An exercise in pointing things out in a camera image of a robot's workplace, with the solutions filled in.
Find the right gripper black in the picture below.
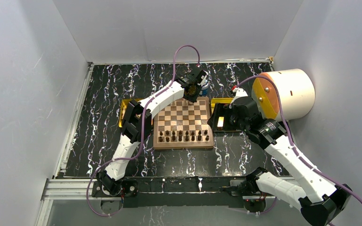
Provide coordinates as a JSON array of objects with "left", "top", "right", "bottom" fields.
[{"left": 206, "top": 103, "right": 249, "bottom": 133}]

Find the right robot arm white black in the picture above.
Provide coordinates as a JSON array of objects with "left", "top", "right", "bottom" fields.
[{"left": 207, "top": 88, "right": 351, "bottom": 226}]

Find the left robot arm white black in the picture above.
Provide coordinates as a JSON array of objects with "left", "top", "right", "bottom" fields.
[{"left": 97, "top": 69, "right": 207, "bottom": 196}]

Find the wooden chess board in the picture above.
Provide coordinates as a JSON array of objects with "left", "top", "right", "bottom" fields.
[{"left": 153, "top": 97, "right": 214, "bottom": 150}]

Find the blue white small jar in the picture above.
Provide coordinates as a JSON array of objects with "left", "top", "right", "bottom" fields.
[{"left": 199, "top": 80, "right": 209, "bottom": 97}]

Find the right gold tin tray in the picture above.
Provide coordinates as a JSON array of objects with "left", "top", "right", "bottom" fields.
[{"left": 210, "top": 97, "right": 233, "bottom": 109}]

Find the gold tin tray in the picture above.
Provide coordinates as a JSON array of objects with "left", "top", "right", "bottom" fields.
[
  {"left": 210, "top": 97, "right": 233, "bottom": 109},
  {"left": 118, "top": 99, "right": 132, "bottom": 128}
]

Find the left gold tin tray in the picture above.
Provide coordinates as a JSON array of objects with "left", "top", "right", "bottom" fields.
[{"left": 118, "top": 99, "right": 132, "bottom": 128}]

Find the white cylinder orange lid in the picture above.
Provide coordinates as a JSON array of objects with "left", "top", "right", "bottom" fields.
[{"left": 251, "top": 69, "right": 315, "bottom": 121}]

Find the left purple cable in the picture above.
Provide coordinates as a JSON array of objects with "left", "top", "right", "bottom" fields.
[{"left": 86, "top": 45, "right": 201, "bottom": 218}]

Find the purple cable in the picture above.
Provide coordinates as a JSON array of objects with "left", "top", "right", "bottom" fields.
[
  {"left": 86, "top": 45, "right": 201, "bottom": 218},
  {"left": 233, "top": 74, "right": 362, "bottom": 226}
]

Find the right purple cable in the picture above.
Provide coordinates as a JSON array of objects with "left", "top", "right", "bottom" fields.
[{"left": 233, "top": 74, "right": 362, "bottom": 226}]

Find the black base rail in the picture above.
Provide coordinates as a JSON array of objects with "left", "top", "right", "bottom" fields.
[{"left": 91, "top": 176, "right": 275, "bottom": 214}]

